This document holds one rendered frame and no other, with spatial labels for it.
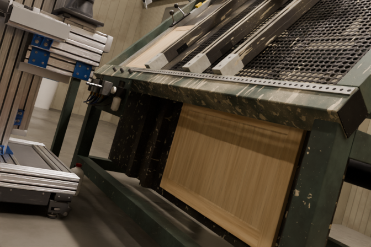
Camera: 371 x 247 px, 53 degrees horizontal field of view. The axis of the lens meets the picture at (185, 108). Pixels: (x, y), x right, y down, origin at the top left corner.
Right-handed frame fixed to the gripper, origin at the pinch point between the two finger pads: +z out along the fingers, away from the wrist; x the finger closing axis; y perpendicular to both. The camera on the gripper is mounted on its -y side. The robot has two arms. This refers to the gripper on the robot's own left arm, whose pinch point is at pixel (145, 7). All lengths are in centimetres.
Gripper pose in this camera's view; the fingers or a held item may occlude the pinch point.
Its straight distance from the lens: 281.2
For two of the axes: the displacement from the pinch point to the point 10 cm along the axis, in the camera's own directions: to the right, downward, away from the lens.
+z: 1.8, 9.5, 2.5
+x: 0.0, -2.5, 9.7
